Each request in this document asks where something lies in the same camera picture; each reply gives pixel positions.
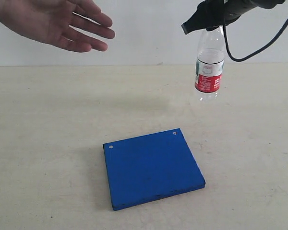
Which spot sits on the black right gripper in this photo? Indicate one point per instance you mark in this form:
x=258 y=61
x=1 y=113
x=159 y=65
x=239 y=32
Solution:
x=213 y=13

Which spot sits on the clear bottle red cap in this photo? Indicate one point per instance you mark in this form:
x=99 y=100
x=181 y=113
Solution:
x=209 y=64

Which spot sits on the blue binder folder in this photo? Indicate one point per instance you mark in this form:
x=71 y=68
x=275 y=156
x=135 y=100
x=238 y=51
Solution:
x=150 y=167

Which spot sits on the person's bare hand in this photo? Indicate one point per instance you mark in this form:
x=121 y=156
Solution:
x=59 y=23

